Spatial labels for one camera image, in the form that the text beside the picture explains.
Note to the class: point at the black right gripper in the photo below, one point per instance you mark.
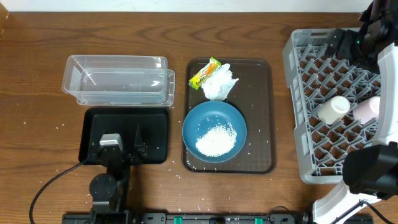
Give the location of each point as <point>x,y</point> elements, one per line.
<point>349,37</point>

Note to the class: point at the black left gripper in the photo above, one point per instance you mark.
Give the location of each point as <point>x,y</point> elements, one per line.
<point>142,149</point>

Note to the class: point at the white cup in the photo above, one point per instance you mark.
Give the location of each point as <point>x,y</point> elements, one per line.
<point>334,109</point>

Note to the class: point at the large blue plate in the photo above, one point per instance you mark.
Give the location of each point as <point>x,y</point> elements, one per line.
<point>207,115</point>

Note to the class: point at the pink cup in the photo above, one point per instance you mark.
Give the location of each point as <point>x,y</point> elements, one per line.
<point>367,110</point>

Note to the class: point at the white rice pile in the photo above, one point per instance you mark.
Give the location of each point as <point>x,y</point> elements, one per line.
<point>217,141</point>

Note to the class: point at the yellow snack wrapper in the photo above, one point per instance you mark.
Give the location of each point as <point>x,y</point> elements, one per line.
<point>205,73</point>

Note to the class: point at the white tissue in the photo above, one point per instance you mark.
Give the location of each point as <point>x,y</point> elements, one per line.
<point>218,86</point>

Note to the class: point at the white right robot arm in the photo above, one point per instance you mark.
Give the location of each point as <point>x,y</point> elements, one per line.
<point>369,174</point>

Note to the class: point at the grey dishwasher rack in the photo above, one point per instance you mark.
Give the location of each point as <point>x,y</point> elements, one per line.
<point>313,79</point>

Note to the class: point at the black plastic tray bin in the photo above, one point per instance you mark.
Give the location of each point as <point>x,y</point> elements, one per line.
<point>153,122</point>

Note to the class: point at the clear plastic bin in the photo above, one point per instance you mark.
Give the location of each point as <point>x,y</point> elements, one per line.
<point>119,80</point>

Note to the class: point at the brown serving tray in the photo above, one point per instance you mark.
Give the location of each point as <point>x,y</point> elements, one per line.
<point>252,96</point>

